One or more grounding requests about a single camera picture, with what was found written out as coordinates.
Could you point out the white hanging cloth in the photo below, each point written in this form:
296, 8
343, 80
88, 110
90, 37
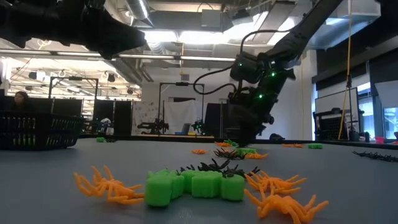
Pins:
182, 113

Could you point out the silver round ventilation duct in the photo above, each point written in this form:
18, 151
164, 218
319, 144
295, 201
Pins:
140, 12

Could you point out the person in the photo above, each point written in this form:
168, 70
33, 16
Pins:
21, 101

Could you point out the glass window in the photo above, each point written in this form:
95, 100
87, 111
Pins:
390, 121

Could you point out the background robot arm green light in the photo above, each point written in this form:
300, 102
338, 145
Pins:
198, 125

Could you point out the black frame stand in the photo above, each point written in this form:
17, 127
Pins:
182, 83
74, 78

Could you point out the black tripod stand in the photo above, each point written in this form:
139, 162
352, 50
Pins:
350, 109

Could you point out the black background robot arm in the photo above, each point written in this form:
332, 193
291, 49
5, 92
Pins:
154, 126

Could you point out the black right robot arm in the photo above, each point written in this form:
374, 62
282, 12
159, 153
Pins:
298, 34

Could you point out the black plastic mesh basket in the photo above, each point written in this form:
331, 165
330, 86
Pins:
37, 130

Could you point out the black slatted crate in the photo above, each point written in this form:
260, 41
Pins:
329, 124

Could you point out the grey square wall vent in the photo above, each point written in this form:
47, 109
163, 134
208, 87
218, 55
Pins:
185, 77

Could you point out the white bag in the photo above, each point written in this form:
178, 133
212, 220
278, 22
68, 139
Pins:
106, 126

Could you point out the red cup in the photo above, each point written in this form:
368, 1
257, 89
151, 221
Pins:
379, 140

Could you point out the orange plastic spider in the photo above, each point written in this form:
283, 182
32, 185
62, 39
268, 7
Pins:
255, 156
293, 145
283, 207
199, 152
273, 183
222, 144
112, 189

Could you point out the whiteboard on stand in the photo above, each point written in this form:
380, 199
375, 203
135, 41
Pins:
335, 102

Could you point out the black equipment rack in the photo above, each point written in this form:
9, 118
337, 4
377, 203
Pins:
217, 118

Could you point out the black rounded object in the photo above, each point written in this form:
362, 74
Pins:
276, 137

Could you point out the black partition panels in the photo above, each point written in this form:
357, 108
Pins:
62, 105
122, 118

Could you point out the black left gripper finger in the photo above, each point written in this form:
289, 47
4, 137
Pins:
118, 37
109, 55

